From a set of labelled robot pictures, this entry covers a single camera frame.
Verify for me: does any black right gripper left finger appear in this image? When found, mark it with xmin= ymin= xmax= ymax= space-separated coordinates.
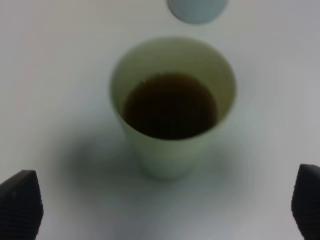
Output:
xmin=0 ymin=170 xmax=44 ymax=240

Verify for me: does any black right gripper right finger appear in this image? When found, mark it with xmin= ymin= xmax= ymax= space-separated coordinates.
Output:
xmin=291 ymin=164 xmax=320 ymax=240

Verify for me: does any pale green plastic cup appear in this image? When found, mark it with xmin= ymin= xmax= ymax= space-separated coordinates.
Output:
xmin=110 ymin=36 xmax=237 ymax=180

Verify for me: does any teal plastic cup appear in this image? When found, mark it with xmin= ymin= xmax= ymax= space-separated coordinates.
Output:
xmin=167 ymin=0 xmax=229 ymax=25

